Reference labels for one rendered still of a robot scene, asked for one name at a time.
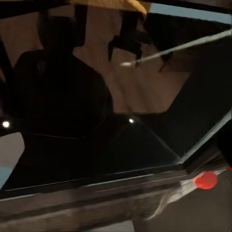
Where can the microwave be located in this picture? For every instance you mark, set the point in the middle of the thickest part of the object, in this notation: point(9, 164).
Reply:
point(112, 95)

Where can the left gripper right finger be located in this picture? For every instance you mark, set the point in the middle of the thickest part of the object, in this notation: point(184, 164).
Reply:
point(224, 143)

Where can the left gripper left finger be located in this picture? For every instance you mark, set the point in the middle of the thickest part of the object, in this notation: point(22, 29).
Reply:
point(11, 145)

